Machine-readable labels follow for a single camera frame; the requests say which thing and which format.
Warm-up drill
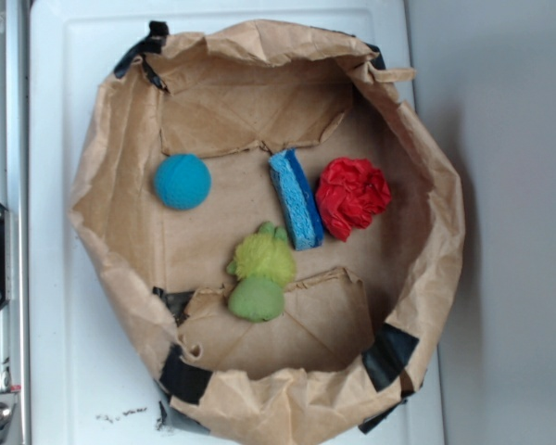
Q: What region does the green plush animal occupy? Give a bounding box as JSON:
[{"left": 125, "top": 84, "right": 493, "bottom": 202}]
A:
[{"left": 226, "top": 222, "right": 297, "bottom": 323}]

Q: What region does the brown paper bag bin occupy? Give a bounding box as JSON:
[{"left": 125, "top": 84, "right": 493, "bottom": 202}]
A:
[{"left": 69, "top": 20, "right": 465, "bottom": 444}]

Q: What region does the blue sponge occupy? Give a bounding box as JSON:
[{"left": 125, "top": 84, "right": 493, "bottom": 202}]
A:
[{"left": 269, "top": 148, "right": 323, "bottom": 250}]

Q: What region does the red crumpled paper ball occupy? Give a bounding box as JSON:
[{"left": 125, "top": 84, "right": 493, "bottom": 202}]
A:
[{"left": 315, "top": 157, "right": 391, "bottom": 242}]

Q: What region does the blue ball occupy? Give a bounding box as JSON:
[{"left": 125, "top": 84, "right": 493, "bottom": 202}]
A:
[{"left": 154, "top": 154, "right": 211, "bottom": 210}]

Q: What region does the metal rail frame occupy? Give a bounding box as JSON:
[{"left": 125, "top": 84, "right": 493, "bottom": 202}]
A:
[{"left": 0, "top": 1, "right": 32, "bottom": 444}]

